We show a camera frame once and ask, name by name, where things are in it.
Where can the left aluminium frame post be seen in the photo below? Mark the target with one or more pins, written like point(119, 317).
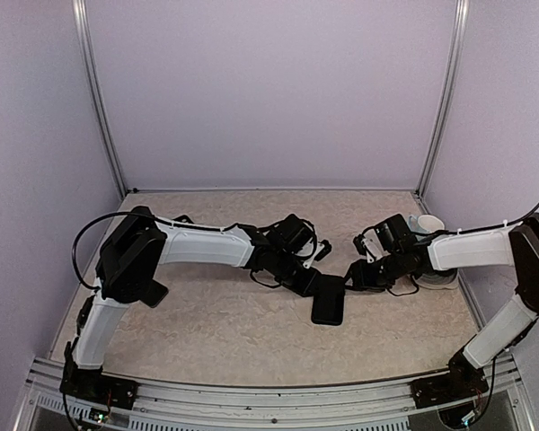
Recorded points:
point(86, 46)

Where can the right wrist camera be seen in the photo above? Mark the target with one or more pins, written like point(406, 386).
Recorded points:
point(367, 248)

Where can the white round plate stack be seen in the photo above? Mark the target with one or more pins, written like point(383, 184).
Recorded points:
point(440, 280)

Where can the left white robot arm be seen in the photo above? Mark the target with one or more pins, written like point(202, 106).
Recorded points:
point(143, 241)

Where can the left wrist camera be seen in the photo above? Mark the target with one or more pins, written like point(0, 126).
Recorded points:
point(323, 248)

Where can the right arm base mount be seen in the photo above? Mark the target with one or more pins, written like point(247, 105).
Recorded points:
point(461, 381)

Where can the black smartphone lower left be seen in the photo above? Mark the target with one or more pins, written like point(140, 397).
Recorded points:
point(155, 293)

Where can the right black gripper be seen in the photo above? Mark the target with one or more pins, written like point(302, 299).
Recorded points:
point(363, 279)

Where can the right aluminium frame post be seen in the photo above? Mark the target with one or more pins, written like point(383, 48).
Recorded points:
point(447, 94)

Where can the aluminium frame post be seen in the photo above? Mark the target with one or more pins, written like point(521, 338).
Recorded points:
point(86, 46)
point(447, 94)

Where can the front aluminium rail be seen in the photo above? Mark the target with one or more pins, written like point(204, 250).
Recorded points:
point(394, 404)

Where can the black phone case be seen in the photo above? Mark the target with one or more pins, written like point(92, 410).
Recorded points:
point(183, 219)
point(329, 300)

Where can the blue cup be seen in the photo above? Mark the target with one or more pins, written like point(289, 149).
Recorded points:
point(413, 223)

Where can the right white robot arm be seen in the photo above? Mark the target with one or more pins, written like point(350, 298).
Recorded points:
point(406, 253)

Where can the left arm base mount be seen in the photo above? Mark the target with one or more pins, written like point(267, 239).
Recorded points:
point(97, 387)

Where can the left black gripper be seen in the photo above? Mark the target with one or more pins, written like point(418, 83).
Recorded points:
point(304, 288)

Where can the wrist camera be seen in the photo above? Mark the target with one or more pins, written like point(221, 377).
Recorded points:
point(367, 248)
point(323, 248)

